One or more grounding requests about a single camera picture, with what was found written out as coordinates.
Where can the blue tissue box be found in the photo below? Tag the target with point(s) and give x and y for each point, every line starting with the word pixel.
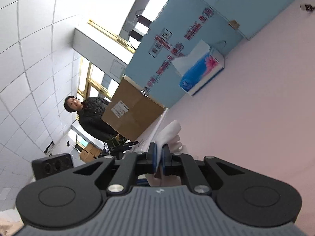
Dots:
pixel 199 67

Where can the white tissue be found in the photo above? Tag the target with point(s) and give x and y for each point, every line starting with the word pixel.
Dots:
pixel 168 135

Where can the spare black handheld gripper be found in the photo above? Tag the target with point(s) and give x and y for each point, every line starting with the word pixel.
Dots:
pixel 117 146

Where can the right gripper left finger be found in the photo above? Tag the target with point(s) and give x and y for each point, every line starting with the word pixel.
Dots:
pixel 128 169

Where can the light blue foam board partition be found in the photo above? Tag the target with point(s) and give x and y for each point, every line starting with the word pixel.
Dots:
pixel 181 24

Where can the brown cardboard box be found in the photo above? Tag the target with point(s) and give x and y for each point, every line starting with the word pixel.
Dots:
pixel 130 112

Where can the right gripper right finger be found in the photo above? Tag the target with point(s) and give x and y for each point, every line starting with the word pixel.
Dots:
pixel 185 167

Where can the person in black jacket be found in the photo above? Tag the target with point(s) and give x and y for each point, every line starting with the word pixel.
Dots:
pixel 90 113

